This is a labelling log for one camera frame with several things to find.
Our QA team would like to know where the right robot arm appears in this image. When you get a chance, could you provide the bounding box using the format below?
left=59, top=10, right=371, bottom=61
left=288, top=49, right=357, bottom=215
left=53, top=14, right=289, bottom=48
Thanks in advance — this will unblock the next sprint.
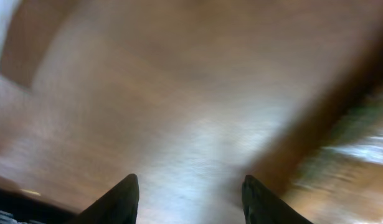
left=0, top=174, right=311, bottom=224

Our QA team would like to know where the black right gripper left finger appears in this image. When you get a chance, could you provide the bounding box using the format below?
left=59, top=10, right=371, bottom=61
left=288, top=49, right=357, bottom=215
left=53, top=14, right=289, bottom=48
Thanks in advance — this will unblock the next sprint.
left=69, top=174, right=139, bottom=224

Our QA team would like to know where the red spaghetti packet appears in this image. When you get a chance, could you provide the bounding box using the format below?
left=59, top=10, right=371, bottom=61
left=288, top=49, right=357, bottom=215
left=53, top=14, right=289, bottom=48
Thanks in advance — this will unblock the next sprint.
left=281, top=90, right=383, bottom=224

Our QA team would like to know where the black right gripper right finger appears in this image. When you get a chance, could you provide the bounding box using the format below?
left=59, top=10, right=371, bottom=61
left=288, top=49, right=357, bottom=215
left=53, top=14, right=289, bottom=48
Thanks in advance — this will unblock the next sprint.
left=242, top=175, right=313, bottom=224

